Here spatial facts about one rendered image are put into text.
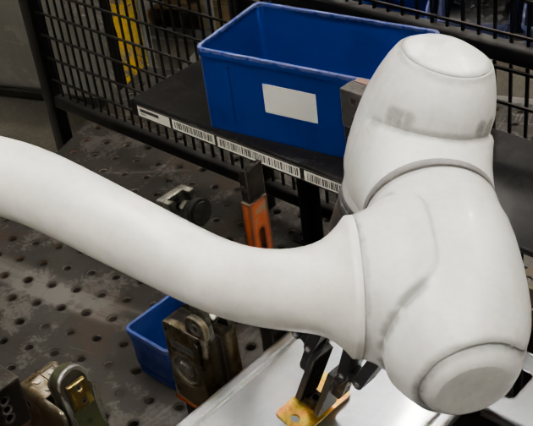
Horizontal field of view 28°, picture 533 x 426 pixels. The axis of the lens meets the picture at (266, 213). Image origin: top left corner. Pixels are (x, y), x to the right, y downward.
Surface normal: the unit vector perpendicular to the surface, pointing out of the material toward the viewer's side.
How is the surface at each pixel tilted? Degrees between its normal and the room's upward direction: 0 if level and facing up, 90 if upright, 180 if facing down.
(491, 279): 35
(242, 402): 0
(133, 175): 0
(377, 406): 0
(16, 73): 95
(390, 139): 45
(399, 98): 61
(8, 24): 93
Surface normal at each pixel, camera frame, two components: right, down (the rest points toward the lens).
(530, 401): -0.11, -0.82
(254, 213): 0.74, 0.32
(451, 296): -0.11, -0.47
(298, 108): -0.54, 0.53
